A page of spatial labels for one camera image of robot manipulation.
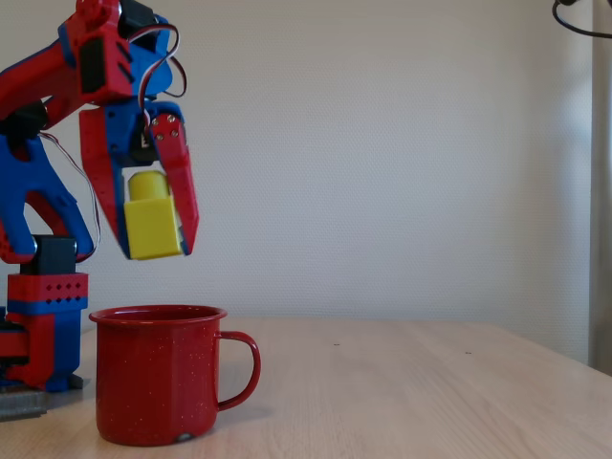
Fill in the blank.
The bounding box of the red speckled enamel mug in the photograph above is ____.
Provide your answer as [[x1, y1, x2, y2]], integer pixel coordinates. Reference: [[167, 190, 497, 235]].
[[88, 304, 263, 448]]

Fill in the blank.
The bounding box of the thin black hanging cable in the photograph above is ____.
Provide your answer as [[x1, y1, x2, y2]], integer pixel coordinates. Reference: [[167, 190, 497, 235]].
[[552, 0, 612, 39]]

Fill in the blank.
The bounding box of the black red white servo cable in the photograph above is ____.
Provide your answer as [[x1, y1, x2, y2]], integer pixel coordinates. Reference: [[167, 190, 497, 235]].
[[155, 55, 189, 101], [36, 132, 101, 263], [124, 22, 181, 123]]

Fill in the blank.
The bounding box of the grey taped base plate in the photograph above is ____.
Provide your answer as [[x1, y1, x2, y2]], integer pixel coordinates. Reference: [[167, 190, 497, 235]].
[[0, 372, 92, 423]]

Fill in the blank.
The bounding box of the grey curtain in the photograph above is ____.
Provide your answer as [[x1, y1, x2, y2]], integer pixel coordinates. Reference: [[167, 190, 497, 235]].
[[587, 0, 612, 379]]

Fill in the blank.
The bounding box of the yellow toy building block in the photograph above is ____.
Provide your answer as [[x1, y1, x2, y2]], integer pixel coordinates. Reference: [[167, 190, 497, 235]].
[[122, 170, 186, 262]]

